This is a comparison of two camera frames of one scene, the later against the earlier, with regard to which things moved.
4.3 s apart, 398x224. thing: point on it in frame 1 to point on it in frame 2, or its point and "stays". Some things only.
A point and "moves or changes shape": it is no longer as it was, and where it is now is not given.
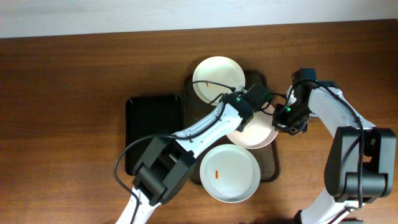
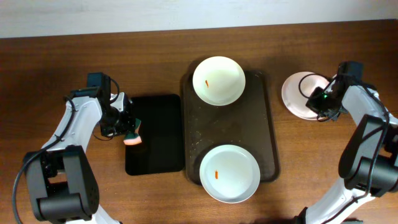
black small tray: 147,116 stays
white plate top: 219,69 stays
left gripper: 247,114 to 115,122
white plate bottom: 239,173 stays
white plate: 259,132 moves or changes shape
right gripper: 288,121 to 319,104
